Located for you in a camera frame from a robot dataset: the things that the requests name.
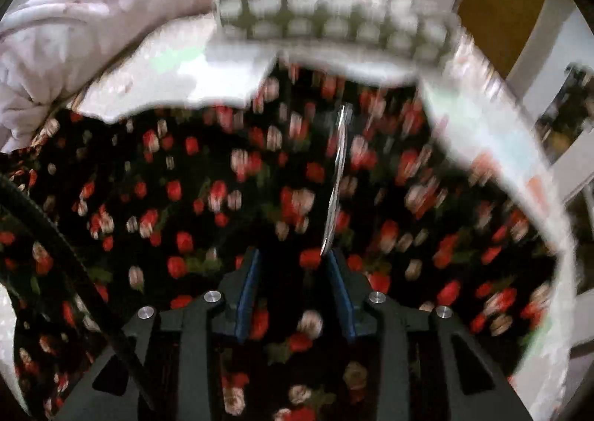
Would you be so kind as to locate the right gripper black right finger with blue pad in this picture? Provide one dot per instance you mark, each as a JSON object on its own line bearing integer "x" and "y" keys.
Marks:
{"x": 430, "y": 368}

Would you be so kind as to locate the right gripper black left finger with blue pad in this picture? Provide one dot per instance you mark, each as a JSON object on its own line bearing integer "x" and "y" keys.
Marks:
{"x": 167, "y": 368}

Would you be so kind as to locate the black red floral garment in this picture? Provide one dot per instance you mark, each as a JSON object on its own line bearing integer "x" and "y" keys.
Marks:
{"x": 162, "y": 204}

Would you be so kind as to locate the heart patterned quilt bedspread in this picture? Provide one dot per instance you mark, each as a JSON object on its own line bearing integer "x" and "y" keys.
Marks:
{"x": 190, "y": 62}

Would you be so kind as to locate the white shelf unit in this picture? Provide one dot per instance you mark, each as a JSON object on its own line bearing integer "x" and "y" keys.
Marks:
{"x": 553, "y": 78}

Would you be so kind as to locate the pink floral comforter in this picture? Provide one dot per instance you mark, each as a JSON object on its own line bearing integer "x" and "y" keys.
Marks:
{"x": 51, "y": 48}

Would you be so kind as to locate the olive cloud pattern bolster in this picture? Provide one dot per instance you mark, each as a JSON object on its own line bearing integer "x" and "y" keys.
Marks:
{"x": 415, "y": 30}

